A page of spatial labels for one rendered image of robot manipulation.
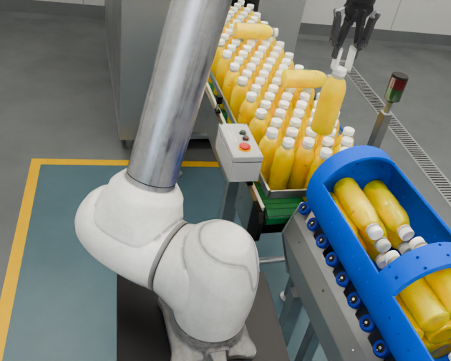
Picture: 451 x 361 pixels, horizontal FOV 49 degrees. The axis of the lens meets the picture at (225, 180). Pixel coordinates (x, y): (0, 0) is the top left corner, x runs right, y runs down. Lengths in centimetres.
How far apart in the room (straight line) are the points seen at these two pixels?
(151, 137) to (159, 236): 19
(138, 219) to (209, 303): 20
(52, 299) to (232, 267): 174
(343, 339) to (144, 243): 70
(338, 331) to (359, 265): 24
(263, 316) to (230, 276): 29
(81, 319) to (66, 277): 27
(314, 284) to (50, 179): 206
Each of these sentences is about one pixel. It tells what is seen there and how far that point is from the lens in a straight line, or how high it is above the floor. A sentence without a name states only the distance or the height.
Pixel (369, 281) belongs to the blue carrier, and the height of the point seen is 111.
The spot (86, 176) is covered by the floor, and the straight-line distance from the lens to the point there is 322.
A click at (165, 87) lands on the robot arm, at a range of 89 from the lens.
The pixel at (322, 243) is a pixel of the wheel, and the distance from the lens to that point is 153.
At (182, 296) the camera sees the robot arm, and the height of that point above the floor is 123.
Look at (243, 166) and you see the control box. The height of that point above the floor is 106.
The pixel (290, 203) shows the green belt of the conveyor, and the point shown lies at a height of 90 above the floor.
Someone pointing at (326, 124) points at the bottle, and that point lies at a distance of 154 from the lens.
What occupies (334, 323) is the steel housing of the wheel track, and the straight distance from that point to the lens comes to 148.
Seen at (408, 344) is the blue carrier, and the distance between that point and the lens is 118.
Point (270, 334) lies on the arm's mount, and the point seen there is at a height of 106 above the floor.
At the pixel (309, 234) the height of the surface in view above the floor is 93.
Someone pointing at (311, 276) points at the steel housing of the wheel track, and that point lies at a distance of 157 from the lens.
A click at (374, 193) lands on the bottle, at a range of 152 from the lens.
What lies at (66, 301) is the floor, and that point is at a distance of 253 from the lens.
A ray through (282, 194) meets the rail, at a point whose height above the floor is 97.
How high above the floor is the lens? 197
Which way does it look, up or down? 37 degrees down
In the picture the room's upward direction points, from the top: 10 degrees clockwise
